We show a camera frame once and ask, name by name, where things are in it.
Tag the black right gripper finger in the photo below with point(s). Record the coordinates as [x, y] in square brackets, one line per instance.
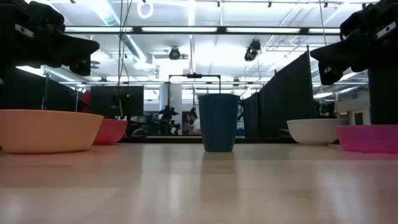
[337, 61]
[335, 48]

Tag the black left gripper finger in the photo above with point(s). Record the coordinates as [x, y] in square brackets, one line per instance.
[79, 44]
[81, 55]

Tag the white plastic bowl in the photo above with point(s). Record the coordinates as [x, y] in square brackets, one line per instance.
[312, 132]

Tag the orange plastic bowl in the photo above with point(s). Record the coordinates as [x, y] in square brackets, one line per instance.
[46, 130]

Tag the red plastic bowl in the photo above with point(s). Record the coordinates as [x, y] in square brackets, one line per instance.
[112, 132]

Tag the magenta plastic bowl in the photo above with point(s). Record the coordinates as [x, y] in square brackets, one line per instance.
[370, 138]

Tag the teal blue plastic cup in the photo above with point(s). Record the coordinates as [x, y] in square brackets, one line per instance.
[218, 124]

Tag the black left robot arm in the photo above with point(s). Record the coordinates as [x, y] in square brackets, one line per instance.
[4, 40]

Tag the red equipment cart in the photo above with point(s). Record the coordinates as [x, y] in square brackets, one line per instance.
[86, 99]

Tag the black partition panel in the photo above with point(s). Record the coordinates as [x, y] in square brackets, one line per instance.
[25, 90]
[384, 99]
[289, 93]

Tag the black monitor screen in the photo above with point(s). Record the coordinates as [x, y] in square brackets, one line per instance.
[102, 101]

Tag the black overhead light bar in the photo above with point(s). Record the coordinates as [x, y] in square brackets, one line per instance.
[136, 30]

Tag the grey background door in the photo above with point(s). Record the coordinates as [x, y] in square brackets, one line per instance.
[359, 118]

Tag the black ceiling spotlight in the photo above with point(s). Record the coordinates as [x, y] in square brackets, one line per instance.
[174, 53]
[252, 49]

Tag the white building column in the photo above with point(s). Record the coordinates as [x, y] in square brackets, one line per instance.
[175, 96]

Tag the person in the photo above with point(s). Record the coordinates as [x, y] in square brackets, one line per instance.
[196, 124]

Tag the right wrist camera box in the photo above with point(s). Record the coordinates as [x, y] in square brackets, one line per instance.
[385, 30]

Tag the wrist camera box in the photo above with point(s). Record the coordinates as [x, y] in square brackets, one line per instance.
[385, 30]
[24, 31]

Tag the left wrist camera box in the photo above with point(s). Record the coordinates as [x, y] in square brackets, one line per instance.
[24, 31]

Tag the black background stand frame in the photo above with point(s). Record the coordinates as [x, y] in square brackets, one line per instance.
[194, 75]

